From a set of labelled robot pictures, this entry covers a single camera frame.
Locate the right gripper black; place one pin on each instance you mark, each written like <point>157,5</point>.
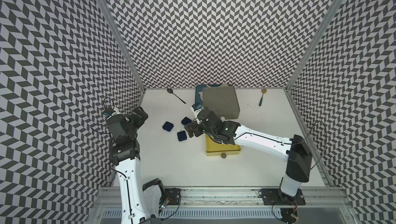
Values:
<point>194,124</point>

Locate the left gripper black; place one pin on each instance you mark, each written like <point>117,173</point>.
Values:
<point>139,121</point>

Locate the navy brooch box two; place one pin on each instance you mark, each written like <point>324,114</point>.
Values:
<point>186,121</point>

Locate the yellow bottom drawer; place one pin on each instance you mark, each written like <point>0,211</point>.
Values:
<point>222,150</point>

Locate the navy brooch box three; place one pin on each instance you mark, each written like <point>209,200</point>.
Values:
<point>182,136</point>

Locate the navy brooch box one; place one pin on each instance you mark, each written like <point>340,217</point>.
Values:
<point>167,126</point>

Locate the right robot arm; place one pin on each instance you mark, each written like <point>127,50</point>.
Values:
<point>295,151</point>

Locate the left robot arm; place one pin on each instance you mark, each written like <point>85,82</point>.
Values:
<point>140,202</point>

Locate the three-tier drawer cabinet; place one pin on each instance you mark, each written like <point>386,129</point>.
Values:
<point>222,101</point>

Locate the blue tray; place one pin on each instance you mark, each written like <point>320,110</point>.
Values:
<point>198,90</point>

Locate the black spoon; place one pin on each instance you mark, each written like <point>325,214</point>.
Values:
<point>170,91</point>

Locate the gold spoon teal handle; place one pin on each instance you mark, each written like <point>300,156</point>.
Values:
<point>263,91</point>

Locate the front aluminium rail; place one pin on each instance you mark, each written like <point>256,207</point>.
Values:
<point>323,205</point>

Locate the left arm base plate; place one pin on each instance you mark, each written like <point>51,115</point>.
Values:
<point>171,197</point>

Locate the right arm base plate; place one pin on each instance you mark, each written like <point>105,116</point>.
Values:
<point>276,197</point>

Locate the aluminium corner post left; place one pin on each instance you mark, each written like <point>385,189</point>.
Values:
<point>120,42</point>

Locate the aluminium corner post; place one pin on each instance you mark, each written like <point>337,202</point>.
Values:
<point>120,42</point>
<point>330,14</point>

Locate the aluminium corner post right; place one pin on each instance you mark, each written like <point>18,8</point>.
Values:
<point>330,14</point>

